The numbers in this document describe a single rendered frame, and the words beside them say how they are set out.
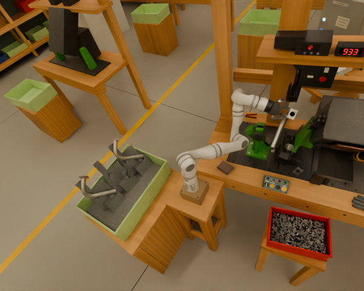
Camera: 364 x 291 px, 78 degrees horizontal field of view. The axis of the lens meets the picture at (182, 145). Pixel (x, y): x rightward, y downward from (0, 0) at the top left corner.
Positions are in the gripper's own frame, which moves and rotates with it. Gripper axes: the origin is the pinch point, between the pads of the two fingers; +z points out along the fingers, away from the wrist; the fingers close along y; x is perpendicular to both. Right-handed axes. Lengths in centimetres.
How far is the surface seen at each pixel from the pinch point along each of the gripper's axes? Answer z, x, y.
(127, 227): -68, -19, -104
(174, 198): -47, 1, -81
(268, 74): -17.4, 34.1, 21.0
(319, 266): 44, -18, -72
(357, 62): 17.8, -6.2, 33.3
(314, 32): -5.6, 1.8, 43.3
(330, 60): 6.5, -4.1, 31.0
